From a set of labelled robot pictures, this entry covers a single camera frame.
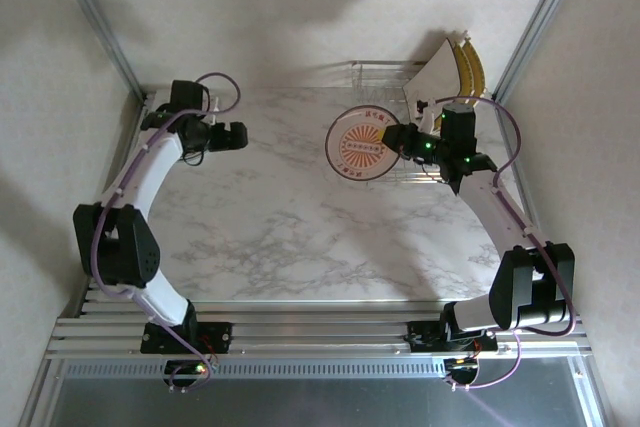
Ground square white plate black rim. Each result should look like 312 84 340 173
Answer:
402 38 467 116

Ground grey metal sheet panel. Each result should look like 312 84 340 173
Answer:
47 377 594 427

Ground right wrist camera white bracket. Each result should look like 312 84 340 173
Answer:
413 96 437 134

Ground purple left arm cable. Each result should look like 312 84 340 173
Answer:
79 71 241 393

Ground small controller board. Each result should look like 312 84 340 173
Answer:
163 359 211 393
443 356 481 392

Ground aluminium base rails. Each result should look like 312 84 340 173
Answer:
43 299 596 362

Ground perforated metal strip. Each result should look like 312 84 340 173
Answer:
58 359 585 381

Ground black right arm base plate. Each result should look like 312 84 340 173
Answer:
407 319 499 353

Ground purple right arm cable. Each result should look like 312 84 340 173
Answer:
449 96 576 393

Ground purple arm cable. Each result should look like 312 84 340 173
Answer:
449 96 576 393
79 71 241 393

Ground aluminium side rail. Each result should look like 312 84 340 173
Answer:
74 94 154 318
492 96 559 311

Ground steel wire dish rack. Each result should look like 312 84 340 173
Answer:
349 60 454 186

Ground aluminium frame post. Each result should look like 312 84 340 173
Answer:
46 0 151 103
491 0 592 104

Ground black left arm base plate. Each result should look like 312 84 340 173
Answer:
139 320 234 354

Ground round white printed plate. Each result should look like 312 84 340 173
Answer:
324 104 403 183

